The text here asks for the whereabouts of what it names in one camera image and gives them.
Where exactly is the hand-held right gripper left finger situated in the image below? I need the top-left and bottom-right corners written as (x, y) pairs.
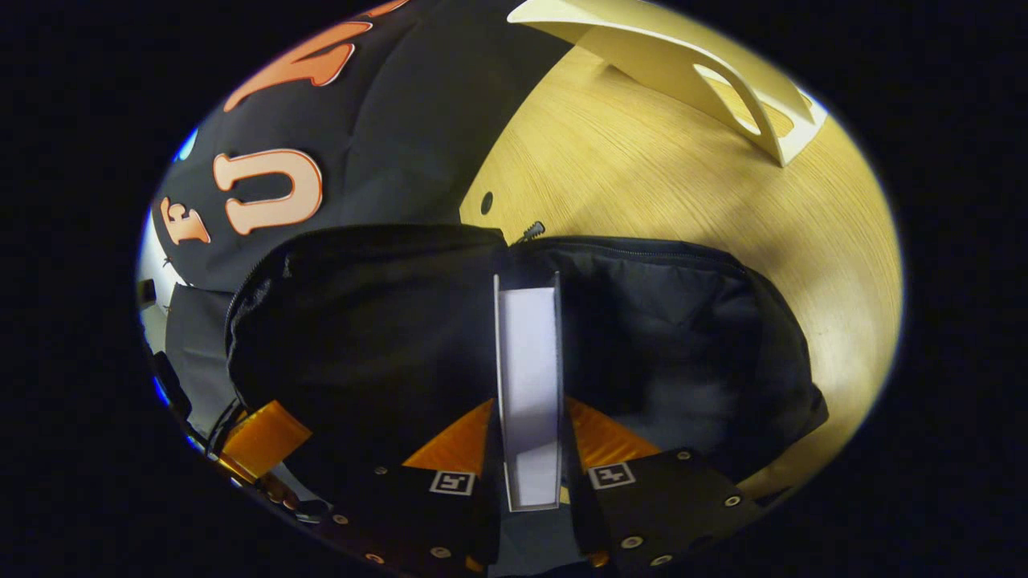
top-left (317, 397), bottom-right (503, 575)

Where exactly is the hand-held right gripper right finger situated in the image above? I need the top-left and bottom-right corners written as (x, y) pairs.
top-left (561, 397), bottom-right (765, 571)

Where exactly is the portrait cover book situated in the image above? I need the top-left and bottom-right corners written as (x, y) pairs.
top-left (492, 271), bottom-right (564, 513)

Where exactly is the black schoolbag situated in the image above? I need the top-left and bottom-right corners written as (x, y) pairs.
top-left (225, 223), bottom-right (830, 503)

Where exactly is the cream plastic bookshelf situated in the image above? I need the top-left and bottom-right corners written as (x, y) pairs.
top-left (508, 0), bottom-right (829, 168)

